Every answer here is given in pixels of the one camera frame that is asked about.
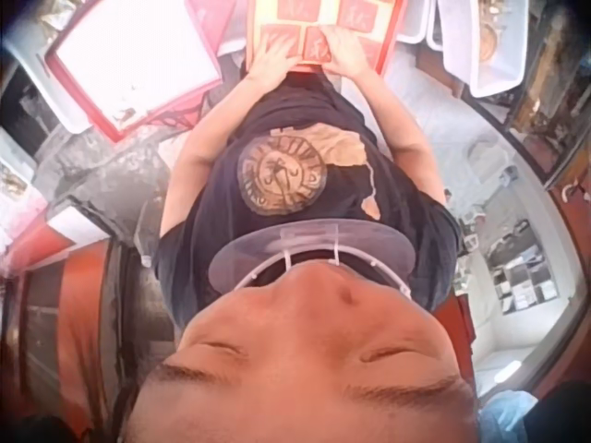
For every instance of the person's left hand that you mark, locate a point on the person's left hand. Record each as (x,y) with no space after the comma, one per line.
(276,64)

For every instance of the person's right hand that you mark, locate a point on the person's right hand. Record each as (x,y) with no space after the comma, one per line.
(348,57)

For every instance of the red square packet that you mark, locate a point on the red square packet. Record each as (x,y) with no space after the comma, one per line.
(315,48)
(272,34)
(297,8)
(373,48)
(360,10)

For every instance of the red gift box tan insert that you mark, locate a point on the red gift box tan insert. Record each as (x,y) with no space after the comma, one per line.
(392,27)

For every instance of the small white plastic bin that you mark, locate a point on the small white plastic bin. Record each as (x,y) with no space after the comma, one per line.
(415,20)

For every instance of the red tray white inside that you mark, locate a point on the red tray white inside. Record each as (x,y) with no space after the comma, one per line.
(134,55)

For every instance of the large white bin with goods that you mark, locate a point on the large white bin with goods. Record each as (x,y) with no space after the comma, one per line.
(489,46)

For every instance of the glass display counter with goods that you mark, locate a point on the glass display counter with goods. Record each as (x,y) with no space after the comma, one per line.
(517,258)

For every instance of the red cabinet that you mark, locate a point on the red cabinet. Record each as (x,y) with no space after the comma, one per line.
(69,295)

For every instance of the light blue cloth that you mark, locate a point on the light blue cloth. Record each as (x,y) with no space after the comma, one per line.
(508,417)

